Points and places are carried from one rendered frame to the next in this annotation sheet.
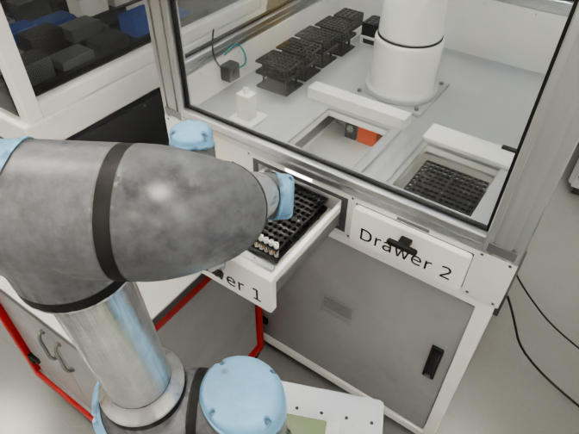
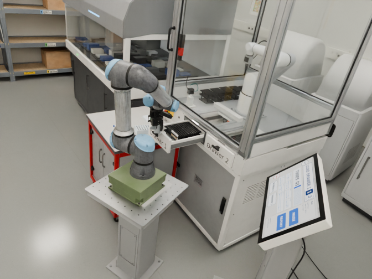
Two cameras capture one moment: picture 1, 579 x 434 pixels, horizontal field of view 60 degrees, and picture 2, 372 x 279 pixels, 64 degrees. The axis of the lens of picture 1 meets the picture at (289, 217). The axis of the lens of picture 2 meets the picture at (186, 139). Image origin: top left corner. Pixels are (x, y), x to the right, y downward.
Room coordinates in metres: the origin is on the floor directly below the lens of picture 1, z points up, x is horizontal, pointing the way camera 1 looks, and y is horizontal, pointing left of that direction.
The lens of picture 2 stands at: (-0.94, -0.58, 1.94)
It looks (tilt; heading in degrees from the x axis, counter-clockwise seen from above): 30 degrees down; 17
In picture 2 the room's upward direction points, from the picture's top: 9 degrees clockwise
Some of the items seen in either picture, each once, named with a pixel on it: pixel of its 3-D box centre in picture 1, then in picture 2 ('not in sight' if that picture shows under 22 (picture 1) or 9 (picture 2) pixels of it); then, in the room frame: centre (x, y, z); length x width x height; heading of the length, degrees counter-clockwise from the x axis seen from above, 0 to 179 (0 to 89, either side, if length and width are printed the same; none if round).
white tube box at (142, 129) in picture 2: not in sight; (143, 129); (0.93, 0.37, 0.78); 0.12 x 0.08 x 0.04; 134
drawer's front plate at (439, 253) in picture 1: (406, 246); (218, 150); (0.82, -0.28, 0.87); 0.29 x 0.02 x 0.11; 56
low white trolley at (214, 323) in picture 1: (137, 313); (131, 162); (0.98, 0.49, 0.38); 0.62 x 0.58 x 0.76; 56
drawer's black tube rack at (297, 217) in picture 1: (273, 218); (182, 132); (0.92, 0.04, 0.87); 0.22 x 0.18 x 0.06; 146
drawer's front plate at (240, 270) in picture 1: (221, 266); (159, 137); (0.75, 0.15, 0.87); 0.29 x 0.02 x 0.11; 56
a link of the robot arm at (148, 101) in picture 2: not in sight; (153, 99); (0.62, 0.16, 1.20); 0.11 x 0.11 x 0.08; 86
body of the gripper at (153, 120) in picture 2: not in sight; (156, 115); (0.72, 0.17, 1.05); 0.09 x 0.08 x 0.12; 146
